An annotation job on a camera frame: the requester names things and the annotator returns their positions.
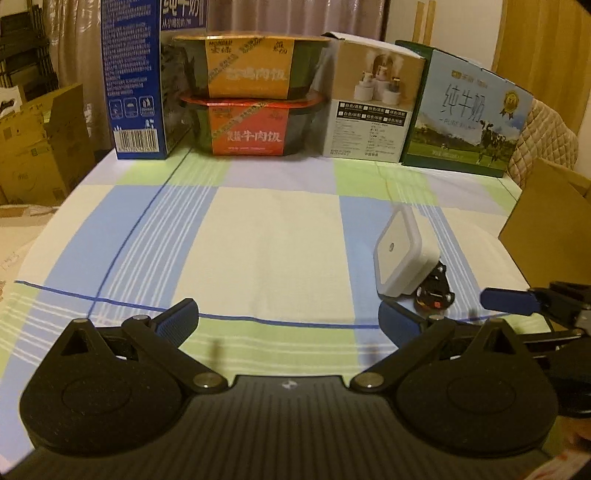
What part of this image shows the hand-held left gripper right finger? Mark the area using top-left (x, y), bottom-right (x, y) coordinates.
top-left (349, 300), bottom-right (525, 393)

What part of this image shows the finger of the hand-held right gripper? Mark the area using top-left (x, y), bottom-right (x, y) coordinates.
top-left (480, 282), bottom-right (591, 334)
top-left (517, 329), bottom-right (591, 360)

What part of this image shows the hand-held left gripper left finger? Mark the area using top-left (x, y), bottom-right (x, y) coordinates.
top-left (60, 298), bottom-right (228, 393)

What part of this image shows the white square night light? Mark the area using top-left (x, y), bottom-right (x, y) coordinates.
top-left (373, 204), bottom-right (441, 297)

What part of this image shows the large cardboard box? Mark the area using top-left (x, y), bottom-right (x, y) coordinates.
top-left (498, 157), bottom-right (591, 291)

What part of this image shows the black plug adapter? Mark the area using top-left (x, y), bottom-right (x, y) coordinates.
top-left (413, 261), bottom-right (456, 318)

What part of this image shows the checked tablecloth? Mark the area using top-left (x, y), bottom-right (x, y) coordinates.
top-left (0, 150), bottom-right (539, 467)

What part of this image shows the quilted beige chair cushion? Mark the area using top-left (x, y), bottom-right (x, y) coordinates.
top-left (508, 98), bottom-right (579, 188)

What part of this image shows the green milk box with cows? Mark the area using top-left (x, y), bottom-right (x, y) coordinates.
top-left (399, 41), bottom-right (535, 178)

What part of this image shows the orange label instant rice bowl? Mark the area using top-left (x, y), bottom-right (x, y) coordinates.
top-left (180, 90), bottom-right (329, 158)

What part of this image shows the white humidifier box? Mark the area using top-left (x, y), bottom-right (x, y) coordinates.
top-left (320, 31), bottom-right (426, 163)

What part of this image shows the brown cardboard carton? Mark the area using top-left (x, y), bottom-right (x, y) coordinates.
top-left (0, 83), bottom-right (96, 206)

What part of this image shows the blue milk carton box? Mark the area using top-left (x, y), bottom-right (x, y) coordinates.
top-left (100, 0), bottom-right (211, 161)

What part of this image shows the yellow label instant rice bowl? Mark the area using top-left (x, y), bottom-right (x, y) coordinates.
top-left (173, 34), bottom-right (332, 100)

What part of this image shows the beige curtain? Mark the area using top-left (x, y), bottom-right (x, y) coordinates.
top-left (42, 0), bottom-right (112, 153)

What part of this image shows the black metal rack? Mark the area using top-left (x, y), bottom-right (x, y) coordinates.
top-left (0, 9), bottom-right (56, 90)

